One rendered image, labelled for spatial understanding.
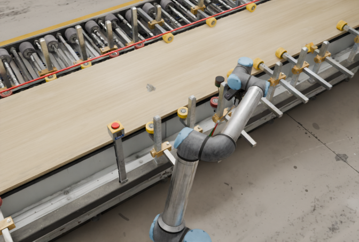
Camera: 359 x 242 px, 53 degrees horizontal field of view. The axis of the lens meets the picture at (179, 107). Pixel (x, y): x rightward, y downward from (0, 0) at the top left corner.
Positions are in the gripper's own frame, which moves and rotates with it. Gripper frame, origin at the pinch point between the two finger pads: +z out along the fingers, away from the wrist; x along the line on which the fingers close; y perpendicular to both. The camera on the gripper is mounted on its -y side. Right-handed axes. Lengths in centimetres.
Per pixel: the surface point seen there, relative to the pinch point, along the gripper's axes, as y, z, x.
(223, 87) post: -6.2, -13.7, 6.4
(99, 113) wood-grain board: -74, 11, 50
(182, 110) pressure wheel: -26.1, 9.8, 21.8
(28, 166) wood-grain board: -128, 11, 34
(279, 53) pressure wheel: 71, 5, 28
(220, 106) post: -6.2, 3.4, 6.6
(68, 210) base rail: -118, 31, 7
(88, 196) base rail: -104, 31, 9
